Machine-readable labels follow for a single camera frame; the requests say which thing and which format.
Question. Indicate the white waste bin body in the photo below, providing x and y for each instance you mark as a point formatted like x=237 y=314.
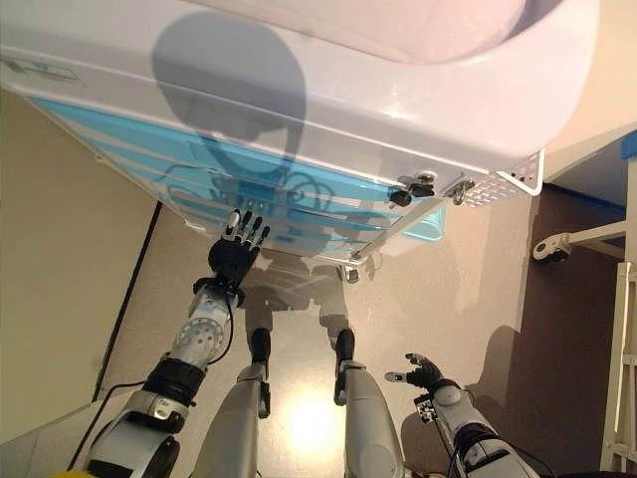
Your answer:
x=398 y=249

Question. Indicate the blue bed clip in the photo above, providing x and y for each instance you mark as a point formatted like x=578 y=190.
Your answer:
x=628 y=147

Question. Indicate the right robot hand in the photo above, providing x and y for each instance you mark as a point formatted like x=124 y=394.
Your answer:
x=423 y=373

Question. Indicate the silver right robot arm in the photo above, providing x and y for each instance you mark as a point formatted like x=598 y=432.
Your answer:
x=458 y=403

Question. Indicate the white slatted frame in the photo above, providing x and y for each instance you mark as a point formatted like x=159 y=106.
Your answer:
x=622 y=348

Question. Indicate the green cart label sticker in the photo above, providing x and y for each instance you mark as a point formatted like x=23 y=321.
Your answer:
x=40 y=70

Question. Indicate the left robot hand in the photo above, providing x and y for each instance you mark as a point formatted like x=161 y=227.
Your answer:
x=231 y=259

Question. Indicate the bed caster wheel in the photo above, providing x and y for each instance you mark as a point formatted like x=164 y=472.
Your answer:
x=550 y=249

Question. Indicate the black cart keys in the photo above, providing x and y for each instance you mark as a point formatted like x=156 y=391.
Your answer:
x=415 y=189

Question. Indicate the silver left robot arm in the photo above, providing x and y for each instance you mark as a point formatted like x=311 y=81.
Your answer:
x=199 y=338

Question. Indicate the metal cart side latch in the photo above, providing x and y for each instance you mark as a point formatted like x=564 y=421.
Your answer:
x=460 y=189

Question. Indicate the white perforated side basket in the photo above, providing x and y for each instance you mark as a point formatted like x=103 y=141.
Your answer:
x=517 y=184

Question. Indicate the black white wrist tag marker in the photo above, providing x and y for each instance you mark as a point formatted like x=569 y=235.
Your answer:
x=424 y=409

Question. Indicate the grey right robot leg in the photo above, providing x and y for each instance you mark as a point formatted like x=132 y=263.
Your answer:
x=368 y=423

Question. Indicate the white medical cart blue drawers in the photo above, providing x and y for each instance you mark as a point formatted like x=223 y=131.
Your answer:
x=348 y=74

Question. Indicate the cart caster wheel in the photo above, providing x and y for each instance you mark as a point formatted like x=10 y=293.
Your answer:
x=352 y=275

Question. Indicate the white hospital bed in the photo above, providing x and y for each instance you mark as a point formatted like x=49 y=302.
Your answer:
x=577 y=159

